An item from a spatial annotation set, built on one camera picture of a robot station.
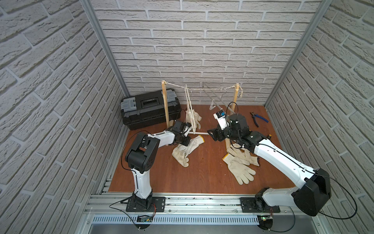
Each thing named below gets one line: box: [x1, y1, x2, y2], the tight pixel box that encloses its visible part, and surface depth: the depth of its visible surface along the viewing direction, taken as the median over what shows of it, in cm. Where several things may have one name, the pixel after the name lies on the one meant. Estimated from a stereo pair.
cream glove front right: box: [222, 153, 257, 186], surface depth 87 cm
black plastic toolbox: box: [120, 88, 182, 131], surface depth 97 cm
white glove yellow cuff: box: [171, 135, 206, 166], surface depth 92 cm
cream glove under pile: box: [171, 143, 190, 168], surface depth 91 cm
